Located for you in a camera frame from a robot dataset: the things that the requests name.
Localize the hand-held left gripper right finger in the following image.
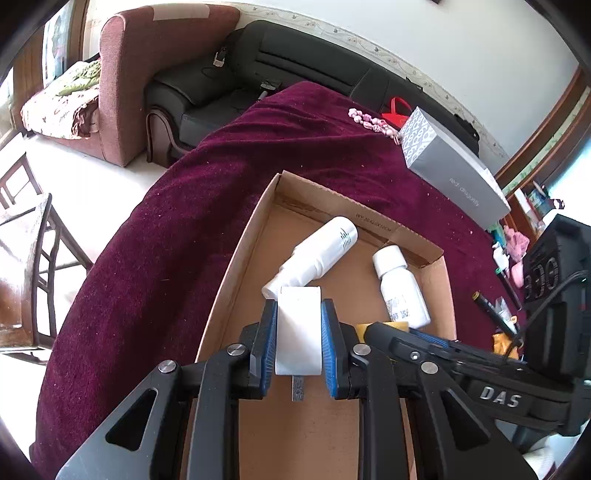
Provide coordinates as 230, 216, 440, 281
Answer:
321, 299, 539, 480

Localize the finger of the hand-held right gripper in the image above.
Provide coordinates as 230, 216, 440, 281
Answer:
365, 322, 528, 371

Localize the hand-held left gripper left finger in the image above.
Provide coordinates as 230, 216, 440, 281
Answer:
55, 299, 279, 480

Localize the white power adapter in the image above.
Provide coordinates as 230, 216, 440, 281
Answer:
275, 286, 324, 403

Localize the cardboard box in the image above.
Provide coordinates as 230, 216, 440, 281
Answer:
182, 170, 458, 480

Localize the white pill bottle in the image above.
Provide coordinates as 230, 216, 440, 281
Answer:
372, 244, 431, 329

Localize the black marker green cap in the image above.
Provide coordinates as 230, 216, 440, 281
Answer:
495, 268, 525, 310

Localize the yellow packet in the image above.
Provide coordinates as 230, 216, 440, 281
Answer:
490, 330, 520, 358

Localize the black marker yellow cap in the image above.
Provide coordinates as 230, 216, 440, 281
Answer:
472, 291, 518, 337

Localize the pink towel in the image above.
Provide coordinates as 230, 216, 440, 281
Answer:
503, 225, 532, 287

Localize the white spray bottle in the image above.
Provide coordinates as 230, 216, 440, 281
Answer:
262, 216, 358, 300

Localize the maroon velvet tablecloth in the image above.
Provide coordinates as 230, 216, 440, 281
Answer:
30, 82, 527, 480

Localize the grey shoe box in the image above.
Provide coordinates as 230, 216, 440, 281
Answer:
399, 107, 512, 230

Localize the red bag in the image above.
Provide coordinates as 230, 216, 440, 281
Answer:
382, 97, 413, 131

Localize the dark wooden chair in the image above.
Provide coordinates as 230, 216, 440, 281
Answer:
0, 152, 44, 209
0, 194, 95, 366

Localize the black leather sofa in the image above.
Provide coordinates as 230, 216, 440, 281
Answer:
145, 21, 481, 168

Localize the floral sofa cover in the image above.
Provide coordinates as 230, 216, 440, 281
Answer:
21, 60, 102, 140

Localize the black cable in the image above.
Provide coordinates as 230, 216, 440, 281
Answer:
503, 270, 591, 357

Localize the pink bead string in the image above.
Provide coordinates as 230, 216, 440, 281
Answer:
348, 107, 403, 143

